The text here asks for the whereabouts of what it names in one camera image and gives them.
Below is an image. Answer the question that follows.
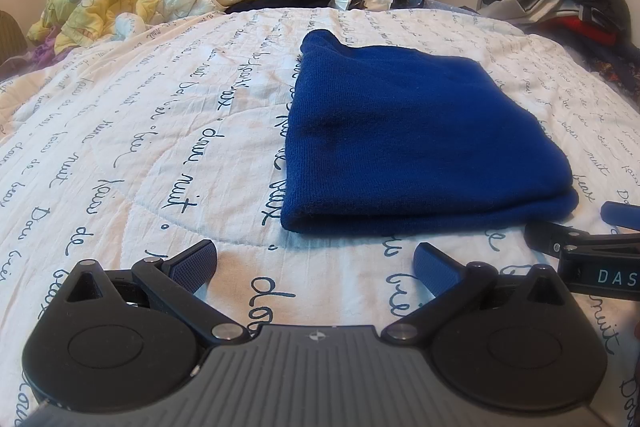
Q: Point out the blue knit garment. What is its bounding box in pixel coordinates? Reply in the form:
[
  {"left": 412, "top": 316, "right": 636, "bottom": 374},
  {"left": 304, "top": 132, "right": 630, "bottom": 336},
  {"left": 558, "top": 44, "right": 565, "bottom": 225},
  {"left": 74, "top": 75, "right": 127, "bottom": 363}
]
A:
[{"left": 280, "top": 30, "right": 578, "bottom": 236}]

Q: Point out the dark clothes pile on right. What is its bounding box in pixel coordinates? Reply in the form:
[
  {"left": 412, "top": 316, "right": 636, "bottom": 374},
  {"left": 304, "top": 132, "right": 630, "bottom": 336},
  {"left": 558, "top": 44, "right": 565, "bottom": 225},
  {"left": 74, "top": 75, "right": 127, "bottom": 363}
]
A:
[{"left": 480, "top": 0, "right": 639, "bottom": 101}]

